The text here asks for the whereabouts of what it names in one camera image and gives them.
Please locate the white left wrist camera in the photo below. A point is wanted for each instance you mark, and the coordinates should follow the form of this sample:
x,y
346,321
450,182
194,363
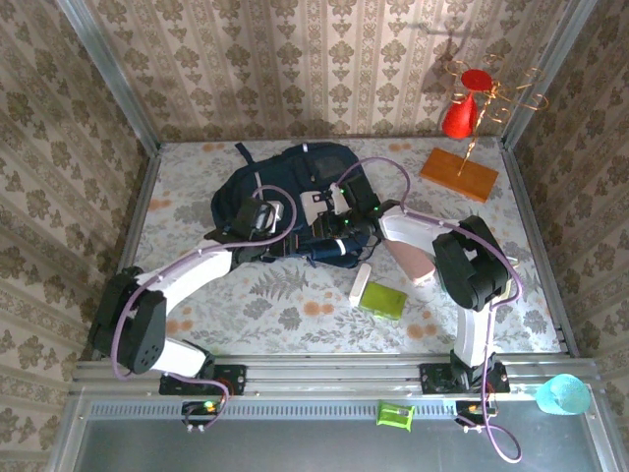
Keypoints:
x,y
276,214

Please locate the aluminium side rail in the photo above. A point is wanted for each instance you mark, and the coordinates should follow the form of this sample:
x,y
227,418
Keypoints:
x,y
139,216
523,196

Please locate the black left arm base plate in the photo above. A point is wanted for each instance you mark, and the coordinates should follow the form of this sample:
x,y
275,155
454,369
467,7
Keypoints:
x,y
231,378

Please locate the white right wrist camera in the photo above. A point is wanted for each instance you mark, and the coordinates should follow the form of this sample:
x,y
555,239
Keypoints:
x,y
314,204

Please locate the aluminium mounting rail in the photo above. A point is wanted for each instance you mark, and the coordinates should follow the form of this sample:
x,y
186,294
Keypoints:
x,y
334,376

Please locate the pink pencil case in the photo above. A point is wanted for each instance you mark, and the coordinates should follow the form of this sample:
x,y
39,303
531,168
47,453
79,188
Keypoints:
x,y
413,260

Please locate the left controller board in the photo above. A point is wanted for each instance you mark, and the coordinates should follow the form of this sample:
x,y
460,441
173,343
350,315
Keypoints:
x,y
196,408

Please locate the green tissue pack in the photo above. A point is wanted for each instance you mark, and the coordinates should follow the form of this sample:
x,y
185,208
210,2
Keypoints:
x,y
383,301

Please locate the white stick-shaped eraser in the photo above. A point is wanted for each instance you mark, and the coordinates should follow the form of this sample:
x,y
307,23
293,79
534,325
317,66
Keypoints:
x,y
361,282

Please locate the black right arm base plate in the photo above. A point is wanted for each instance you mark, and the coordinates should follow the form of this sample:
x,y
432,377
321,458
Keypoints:
x,y
435,378

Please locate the right controller board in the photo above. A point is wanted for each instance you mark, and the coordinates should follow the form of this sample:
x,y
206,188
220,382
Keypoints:
x,y
467,408

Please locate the teal plastic cup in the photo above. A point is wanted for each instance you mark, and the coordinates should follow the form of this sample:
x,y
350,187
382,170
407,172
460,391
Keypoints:
x,y
562,395

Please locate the aluminium frame post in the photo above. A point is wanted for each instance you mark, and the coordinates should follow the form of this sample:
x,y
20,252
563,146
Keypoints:
x,y
545,74
108,74

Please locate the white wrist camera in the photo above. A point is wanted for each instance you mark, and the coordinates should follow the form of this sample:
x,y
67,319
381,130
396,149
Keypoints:
x,y
314,204
276,214

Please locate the orange wooden base block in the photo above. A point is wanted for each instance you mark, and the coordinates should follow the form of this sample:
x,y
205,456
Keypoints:
x,y
457,179

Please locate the controller board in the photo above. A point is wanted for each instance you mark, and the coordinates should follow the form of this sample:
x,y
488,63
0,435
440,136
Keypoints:
x,y
467,408
196,408

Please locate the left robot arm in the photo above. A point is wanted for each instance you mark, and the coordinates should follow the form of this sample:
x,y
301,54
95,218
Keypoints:
x,y
191,273

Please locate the grey metal sheet panel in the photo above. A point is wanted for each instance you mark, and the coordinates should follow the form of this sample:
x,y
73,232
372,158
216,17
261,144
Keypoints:
x,y
319,447

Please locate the red cup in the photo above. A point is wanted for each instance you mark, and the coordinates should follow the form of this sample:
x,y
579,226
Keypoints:
x,y
459,118

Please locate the green plastic clip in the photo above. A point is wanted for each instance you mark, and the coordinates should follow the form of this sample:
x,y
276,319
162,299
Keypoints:
x,y
393,415

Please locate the navy blue backpack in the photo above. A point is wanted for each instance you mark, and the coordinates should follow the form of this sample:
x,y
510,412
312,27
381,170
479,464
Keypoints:
x,y
275,177

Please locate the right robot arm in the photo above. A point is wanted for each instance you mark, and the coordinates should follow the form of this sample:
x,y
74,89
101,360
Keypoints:
x,y
472,265

